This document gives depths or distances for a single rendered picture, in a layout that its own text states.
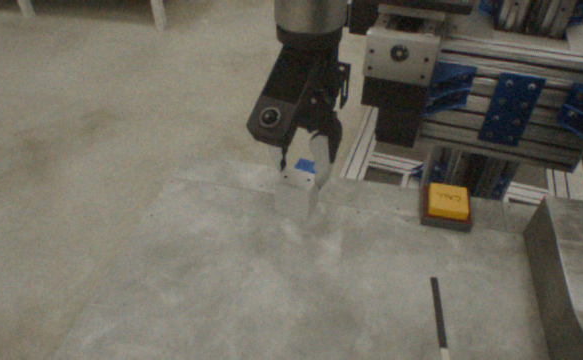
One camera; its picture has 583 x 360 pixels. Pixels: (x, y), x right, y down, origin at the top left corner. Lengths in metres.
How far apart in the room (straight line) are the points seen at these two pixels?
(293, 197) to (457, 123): 0.61
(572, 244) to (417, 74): 0.41
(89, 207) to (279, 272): 1.47
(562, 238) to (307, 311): 0.36
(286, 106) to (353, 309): 0.32
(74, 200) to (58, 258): 0.32
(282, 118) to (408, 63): 0.49
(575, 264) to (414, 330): 0.22
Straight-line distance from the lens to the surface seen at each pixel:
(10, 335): 1.77
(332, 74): 0.52
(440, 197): 0.76
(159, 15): 3.43
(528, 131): 1.10
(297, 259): 0.68
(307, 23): 0.44
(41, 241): 2.00
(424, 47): 0.87
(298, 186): 0.56
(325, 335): 0.61
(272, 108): 0.44
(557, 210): 0.73
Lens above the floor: 1.34
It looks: 43 degrees down
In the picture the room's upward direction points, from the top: straight up
